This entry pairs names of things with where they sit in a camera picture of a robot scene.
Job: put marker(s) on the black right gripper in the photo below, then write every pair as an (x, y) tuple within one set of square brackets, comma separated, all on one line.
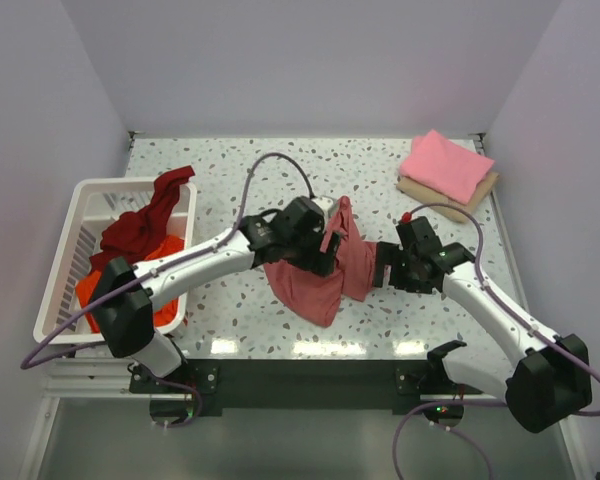
[(385, 265)]

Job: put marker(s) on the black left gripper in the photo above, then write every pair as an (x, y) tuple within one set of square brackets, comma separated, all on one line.
[(327, 251)]

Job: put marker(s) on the dusty red t-shirt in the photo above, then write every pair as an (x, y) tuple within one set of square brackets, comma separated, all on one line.
[(315, 298)]

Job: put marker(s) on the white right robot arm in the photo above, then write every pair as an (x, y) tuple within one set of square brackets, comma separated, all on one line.
[(549, 380)]

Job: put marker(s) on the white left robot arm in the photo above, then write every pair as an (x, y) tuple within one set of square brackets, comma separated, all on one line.
[(127, 296)]

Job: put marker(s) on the folded beige t-shirt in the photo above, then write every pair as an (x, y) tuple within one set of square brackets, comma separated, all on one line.
[(426, 195)]

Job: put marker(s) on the folded pink t-shirt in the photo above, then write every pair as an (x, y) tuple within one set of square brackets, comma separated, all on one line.
[(445, 167)]

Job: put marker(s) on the dark red t-shirt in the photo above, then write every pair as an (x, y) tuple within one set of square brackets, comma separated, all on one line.
[(140, 235)]

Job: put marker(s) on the aluminium frame rail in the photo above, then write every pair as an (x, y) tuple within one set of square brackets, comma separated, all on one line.
[(91, 373)]

